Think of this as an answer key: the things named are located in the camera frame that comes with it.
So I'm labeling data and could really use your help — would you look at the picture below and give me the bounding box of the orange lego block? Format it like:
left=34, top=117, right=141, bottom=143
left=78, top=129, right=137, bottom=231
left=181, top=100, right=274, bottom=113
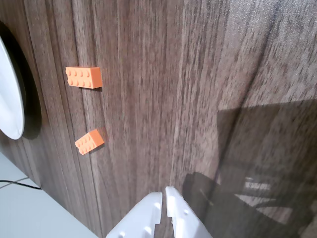
left=65, top=66, right=103, bottom=89
left=75, top=128, right=106, bottom=156

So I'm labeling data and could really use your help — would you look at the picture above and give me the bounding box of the thin black cable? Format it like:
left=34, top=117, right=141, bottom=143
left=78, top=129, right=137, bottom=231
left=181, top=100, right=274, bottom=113
left=0, top=180, right=42, bottom=190

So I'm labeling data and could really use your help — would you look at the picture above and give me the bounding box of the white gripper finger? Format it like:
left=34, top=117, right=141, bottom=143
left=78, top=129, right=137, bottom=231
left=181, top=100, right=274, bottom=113
left=165, top=186, right=213, bottom=238
left=106, top=191, right=163, bottom=238

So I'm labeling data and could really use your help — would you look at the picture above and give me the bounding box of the white round plate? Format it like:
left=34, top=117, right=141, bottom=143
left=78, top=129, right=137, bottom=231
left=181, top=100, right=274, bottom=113
left=0, top=37, right=26, bottom=140

